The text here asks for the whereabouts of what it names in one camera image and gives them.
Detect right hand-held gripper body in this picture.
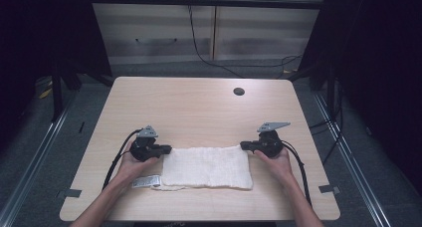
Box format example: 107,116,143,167
252,120,292,159

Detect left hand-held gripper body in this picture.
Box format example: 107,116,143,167
128,124,164,163

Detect white towel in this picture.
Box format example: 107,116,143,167
131,144,255,192

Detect person's left hand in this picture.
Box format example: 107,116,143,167
115,146,161,189

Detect person's right hand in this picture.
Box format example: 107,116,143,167
253,146,296,186

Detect grey tape piece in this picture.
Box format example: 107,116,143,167
317,184,341,195
64,188,83,199

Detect black metal stand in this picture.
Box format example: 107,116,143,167
50,65,65,122

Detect yellow floor item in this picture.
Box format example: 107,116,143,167
38,87,54,101

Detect black curtain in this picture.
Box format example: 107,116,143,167
0,0,113,151
298,0,422,196

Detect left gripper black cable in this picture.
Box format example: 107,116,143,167
102,128,144,191

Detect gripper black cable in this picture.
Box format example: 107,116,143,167
281,139,314,207
102,128,144,191

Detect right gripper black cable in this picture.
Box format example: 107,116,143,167
281,139,314,207

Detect black floor cables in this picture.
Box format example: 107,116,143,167
308,79,344,165

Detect metal floor rail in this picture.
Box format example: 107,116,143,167
313,92,393,227
0,99,74,227

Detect long black wall cable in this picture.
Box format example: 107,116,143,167
186,3,304,80

